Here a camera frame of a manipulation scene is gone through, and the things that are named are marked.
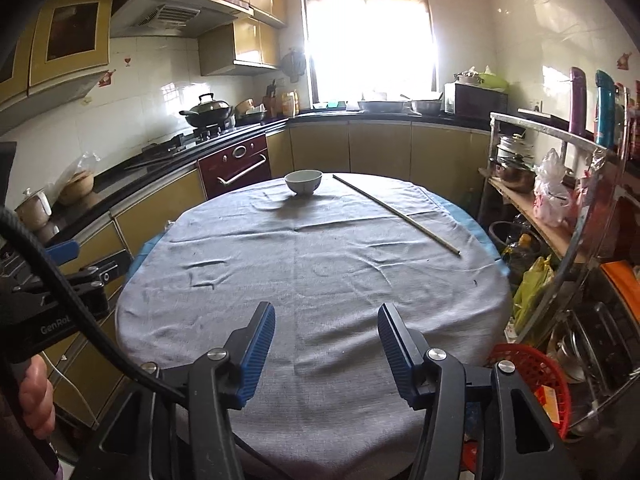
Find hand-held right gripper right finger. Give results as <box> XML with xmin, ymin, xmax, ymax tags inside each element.
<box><xmin>377</xmin><ymin>302</ymin><xmax>581</xmax><ymax>480</ymax></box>

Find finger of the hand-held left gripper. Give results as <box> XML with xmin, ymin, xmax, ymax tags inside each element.
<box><xmin>44</xmin><ymin>240</ymin><xmax>82</xmax><ymax>264</ymax></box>
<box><xmin>75</xmin><ymin>252</ymin><xmax>135</xmax><ymax>287</ymax></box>

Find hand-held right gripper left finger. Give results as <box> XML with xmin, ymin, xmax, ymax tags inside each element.
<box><xmin>97</xmin><ymin>301</ymin><xmax>277</xmax><ymax>480</ymax></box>

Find red plastic basket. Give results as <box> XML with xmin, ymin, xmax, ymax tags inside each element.
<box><xmin>487</xmin><ymin>344</ymin><xmax>573</xmax><ymax>441</ymax></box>

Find person's left hand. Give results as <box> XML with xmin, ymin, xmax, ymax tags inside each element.
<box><xmin>19</xmin><ymin>355</ymin><xmax>57</xmax><ymax>438</ymax></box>

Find white lidded jar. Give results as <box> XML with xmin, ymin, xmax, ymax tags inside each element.
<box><xmin>15</xmin><ymin>189</ymin><xmax>52</xmax><ymax>228</ymax></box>

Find brown clay pot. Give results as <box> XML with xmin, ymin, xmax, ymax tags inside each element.
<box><xmin>59</xmin><ymin>170</ymin><xmax>95</xmax><ymax>206</ymax></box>

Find grey tablecloth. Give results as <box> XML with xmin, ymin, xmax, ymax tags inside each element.
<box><xmin>115</xmin><ymin>174</ymin><xmax>513</xmax><ymax>480</ymax></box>

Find long thin wooden stick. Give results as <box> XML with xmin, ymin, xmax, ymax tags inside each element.
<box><xmin>332</xmin><ymin>175</ymin><xmax>461</xmax><ymax>257</ymax></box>

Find yellow plastic bag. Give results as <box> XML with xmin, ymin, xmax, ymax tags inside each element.
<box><xmin>512</xmin><ymin>255</ymin><xmax>556</xmax><ymax>333</ymax></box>

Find blue under cloth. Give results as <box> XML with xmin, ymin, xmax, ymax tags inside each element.
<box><xmin>127</xmin><ymin>195</ymin><xmax>511</xmax><ymax>281</ymax></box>

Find gas stove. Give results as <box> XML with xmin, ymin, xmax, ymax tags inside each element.
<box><xmin>142</xmin><ymin>127</ymin><xmax>236</xmax><ymax>153</ymax></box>

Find black bucket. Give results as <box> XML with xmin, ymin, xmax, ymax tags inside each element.
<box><xmin>489</xmin><ymin>220</ymin><xmax>526</xmax><ymax>256</ymax></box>

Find cooking oil bottle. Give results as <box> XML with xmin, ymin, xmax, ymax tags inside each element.
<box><xmin>505</xmin><ymin>232</ymin><xmax>533</xmax><ymax>271</ymax></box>

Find maroon built-in oven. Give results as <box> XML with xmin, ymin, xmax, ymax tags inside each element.
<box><xmin>196</xmin><ymin>133</ymin><xmax>271</xmax><ymax>200</ymax></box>

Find white bowl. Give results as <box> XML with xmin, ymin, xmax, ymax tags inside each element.
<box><xmin>284</xmin><ymin>170</ymin><xmax>323</xmax><ymax>197</ymax></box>

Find black wok with lid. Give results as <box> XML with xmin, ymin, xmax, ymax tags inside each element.
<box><xmin>179</xmin><ymin>92</ymin><xmax>235</xmax><ymax>128</ymax></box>

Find yellow base cabinets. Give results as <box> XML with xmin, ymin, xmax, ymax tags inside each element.
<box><xmin>50</xmin><ymin>120</ymin><xmax>493</xmax><ymax>411</ymax></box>

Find steel pot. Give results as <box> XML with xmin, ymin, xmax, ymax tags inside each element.
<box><xmin>492</xmin><ymin>157</ymin><xmax>536</xmax><ymax>193</ymax></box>

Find pink plastic bag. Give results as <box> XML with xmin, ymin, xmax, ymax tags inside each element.
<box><xmin>532</xmin><ymin>149</ymin><xmax>576</xmax><ymax>228</ymax></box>

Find knife block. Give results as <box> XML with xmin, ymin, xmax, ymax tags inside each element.
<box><xmin>264</xmin><ymin>82</ymin><xmax>283</xmax><ymax>118</ymax></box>

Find range hood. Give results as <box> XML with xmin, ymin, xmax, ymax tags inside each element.
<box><xmin>110</xmin><ymin>0</ymin><xmax>253</xmax><ymax>38</ymax></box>

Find microwave oven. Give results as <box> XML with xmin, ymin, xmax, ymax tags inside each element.
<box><xmin>444</xmin><ymin>82</ymin><xmax>508</xmax><ymax>121</ymax></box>

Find metal storage rack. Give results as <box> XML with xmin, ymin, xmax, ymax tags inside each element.
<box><xmin>477</xmin><ymin>110</ymin><xmax>640</xmax><ymax>436</ymax></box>

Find green plastic basin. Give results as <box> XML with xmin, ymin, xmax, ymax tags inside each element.
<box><xmin>477</xmin><ymin>66</ymin><xmax>510</xmax><ymax>92</ymax></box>

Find purple thermos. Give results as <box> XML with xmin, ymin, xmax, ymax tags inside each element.
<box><xmin>569</xmin><ymin>66</ymin><xmax>587</xmax><ymax>137</ymax></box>

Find teal thermos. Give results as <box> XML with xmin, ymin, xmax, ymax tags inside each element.
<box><xmin>594</xmin><ymin>70</ymin><xmax>617</xmax><ymax>151</ymax></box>

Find window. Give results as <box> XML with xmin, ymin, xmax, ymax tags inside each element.
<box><xmin>298</xmin><ymin>0</ymin><xmax>441</xmax><ymax>106</ymax></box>

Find black cable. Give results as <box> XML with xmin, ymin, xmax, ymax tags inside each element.
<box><xmin>0</xmin><ymin>207</ymin><xmax>291</xmax><ymax>480</ymax></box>

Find yellow glass-door wall cabinet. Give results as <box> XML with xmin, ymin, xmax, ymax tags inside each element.
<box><xmin>0</xmin><ymin>0</ymin><xmax>116</xmax><ymax>111</ymax></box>

